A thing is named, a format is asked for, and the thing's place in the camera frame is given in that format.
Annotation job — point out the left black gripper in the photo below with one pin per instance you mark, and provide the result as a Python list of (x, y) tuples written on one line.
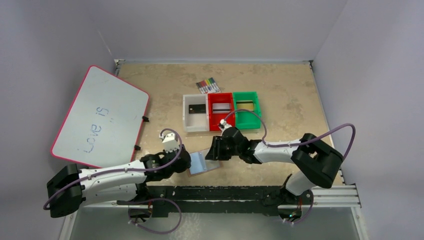
[(187, 165)]

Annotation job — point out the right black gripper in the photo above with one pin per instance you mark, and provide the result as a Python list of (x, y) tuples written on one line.
[(216, 148)]

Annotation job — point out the pink leather card holder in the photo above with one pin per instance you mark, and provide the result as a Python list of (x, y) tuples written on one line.
[(200, 165)]

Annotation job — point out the white plastic bin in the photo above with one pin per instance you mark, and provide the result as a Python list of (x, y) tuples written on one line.
[(194, 123)]

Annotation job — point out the green plastic bin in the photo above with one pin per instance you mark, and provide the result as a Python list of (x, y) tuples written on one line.
[(243, 119)]

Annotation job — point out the red framed whiteboard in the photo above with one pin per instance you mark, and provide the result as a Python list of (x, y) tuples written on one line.
[(103, 123)]

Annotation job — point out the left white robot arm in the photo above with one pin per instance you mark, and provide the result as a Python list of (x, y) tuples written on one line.
[(72, 188)]

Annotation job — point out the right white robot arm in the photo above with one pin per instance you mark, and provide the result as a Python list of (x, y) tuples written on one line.
[(318, 162)]

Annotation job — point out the silver credit card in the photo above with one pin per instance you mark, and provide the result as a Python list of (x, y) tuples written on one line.
[(221, 108)]

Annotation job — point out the black credit card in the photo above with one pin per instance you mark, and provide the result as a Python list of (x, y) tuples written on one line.
[(197, 108)]

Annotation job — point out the pack of coloured markers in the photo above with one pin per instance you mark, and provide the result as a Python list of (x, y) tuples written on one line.
[(208, 86)]

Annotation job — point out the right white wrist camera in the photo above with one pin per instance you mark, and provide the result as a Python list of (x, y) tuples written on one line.
[(223, 125)]

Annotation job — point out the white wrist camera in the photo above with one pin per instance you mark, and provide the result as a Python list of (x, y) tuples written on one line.
[(169, 141), (223, 125)]

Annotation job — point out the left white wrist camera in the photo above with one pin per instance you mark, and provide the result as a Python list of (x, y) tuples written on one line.
[(169, 141)]

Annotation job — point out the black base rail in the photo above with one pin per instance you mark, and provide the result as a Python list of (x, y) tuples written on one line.
[(269, 201)]

